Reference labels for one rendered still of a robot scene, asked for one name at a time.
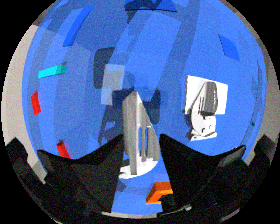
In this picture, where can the cyan flat bar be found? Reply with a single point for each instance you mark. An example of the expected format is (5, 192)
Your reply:
(52, 71)

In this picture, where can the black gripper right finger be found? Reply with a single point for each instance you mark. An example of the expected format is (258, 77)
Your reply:
(190, 171)

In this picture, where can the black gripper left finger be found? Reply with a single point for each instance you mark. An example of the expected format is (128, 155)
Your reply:
(96, 173)

